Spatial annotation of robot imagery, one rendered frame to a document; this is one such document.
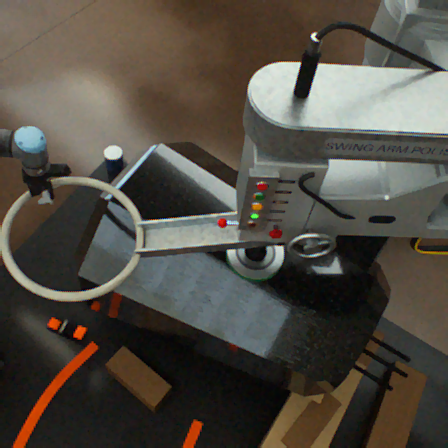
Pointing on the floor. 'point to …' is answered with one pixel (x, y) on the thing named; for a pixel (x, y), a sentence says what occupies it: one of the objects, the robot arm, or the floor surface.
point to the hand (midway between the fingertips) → (49, 195)
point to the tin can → (114, 158)
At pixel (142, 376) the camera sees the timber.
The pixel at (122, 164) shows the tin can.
